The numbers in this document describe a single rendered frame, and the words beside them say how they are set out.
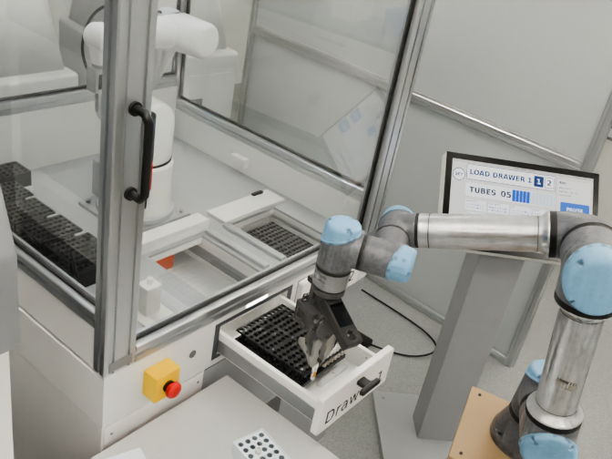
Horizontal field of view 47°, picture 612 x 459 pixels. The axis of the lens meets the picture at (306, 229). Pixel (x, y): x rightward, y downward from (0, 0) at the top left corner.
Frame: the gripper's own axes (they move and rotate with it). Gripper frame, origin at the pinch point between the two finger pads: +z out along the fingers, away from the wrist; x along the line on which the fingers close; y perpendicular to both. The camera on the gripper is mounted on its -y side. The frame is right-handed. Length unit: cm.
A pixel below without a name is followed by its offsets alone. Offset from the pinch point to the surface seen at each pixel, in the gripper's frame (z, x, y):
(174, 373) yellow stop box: 8.1, 25.3, 18.0
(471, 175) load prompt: -17, -87, 37
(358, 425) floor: 98, -79, 46
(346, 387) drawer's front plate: 6.3, -6.7, -4.2
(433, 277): 77, -162, 92
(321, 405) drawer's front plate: 6.6, 1.9, -6.1
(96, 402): 12.3, 42.1, 20.9
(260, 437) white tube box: 18.4, 11.6, 1.0
